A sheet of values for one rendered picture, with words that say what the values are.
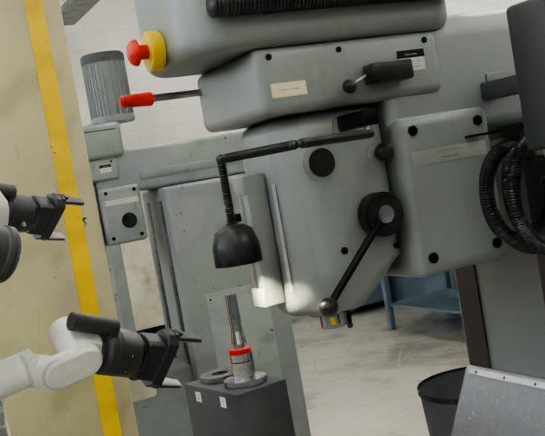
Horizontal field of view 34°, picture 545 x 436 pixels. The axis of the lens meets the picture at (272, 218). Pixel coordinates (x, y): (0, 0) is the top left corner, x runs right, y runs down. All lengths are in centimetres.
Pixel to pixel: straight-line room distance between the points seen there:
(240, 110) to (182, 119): 967
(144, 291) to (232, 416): 809
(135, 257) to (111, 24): 288
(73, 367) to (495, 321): 79
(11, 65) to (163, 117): 792
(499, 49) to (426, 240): 36
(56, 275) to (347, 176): 183
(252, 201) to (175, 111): 964
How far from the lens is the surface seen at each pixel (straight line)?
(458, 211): 148
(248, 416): 180
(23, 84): 311
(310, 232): 137
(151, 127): 1090
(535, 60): 131
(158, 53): 136
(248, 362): 184
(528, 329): 169
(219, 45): 130
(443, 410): 339
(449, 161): 147
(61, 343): 168
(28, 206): 211
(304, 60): 135
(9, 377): 165
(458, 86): 151
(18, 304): 306
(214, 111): 147
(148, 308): 991
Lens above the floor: 155
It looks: 3 degrees down
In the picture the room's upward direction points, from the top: 10 degrees counter-clockwise
